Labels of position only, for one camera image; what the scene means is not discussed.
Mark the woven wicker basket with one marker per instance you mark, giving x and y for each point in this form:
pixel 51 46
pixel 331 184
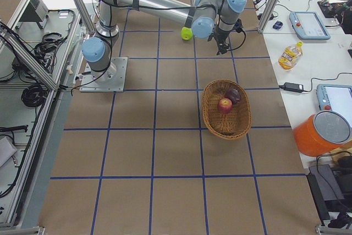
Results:
pixel 230 126

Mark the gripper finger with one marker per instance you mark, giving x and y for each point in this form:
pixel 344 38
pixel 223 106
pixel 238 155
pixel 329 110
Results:
pixel 223 47

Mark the orange round container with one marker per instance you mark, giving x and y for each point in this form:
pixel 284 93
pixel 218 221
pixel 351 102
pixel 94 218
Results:
pixel 321 133

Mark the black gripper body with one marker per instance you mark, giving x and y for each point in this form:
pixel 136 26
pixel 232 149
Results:
pixel 220 36

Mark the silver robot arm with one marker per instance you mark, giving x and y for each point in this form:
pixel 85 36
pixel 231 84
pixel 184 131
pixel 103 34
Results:
pixel 207 19

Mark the small dark blue pouch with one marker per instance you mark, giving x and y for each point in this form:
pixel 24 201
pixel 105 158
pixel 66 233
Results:
pixel 277 25

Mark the blue teach pendant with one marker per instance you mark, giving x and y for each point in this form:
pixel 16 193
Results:
pixel 308 26
pixel 335 98

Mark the aluminium frame post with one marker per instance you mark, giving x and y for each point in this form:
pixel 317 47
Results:
pixel 272 1

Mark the orange juice bottle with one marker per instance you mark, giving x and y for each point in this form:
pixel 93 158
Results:
pixel 291 55

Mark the dark red apple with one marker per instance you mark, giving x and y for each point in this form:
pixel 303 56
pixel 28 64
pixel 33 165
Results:
pixel 234 95

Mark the green apple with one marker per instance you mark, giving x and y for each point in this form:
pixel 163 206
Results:
pixel 186 33

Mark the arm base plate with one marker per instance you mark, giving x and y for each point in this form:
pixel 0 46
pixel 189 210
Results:
pixel 113 79

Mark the black power adapter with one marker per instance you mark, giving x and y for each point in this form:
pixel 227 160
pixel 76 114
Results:
pixel 293 87

